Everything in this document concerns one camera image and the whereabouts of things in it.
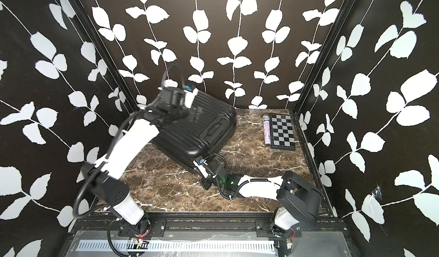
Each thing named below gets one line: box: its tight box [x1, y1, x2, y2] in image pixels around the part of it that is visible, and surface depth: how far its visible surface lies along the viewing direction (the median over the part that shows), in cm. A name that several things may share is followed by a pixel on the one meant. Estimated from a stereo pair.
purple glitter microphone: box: [261, 114, 272, 147], surface depth 109 cm
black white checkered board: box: [270, 113, 297, 151], surface depth 107 cm
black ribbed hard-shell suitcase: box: [153, 89, 237, 175], surface depth 83 cm
